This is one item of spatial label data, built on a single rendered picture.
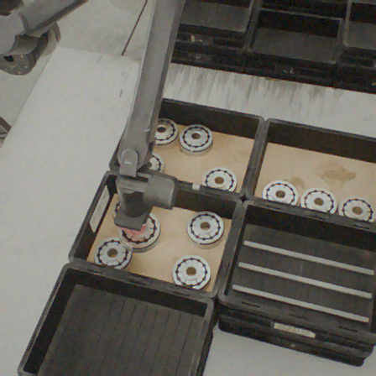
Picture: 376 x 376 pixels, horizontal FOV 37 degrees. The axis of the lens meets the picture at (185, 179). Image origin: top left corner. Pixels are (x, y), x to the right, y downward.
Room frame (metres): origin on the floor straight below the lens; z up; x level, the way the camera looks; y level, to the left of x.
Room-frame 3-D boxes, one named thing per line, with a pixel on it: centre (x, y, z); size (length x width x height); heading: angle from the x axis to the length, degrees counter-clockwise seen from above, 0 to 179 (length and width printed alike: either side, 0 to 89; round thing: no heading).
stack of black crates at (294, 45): (1.94, -0.54, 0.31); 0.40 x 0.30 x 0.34; 72
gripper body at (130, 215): (0.68, 0.12, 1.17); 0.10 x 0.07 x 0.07; 159
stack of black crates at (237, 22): (2.06, -0.16, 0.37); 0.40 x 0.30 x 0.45; 72
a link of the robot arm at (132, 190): (0.68, 0.11, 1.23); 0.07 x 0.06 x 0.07; 71
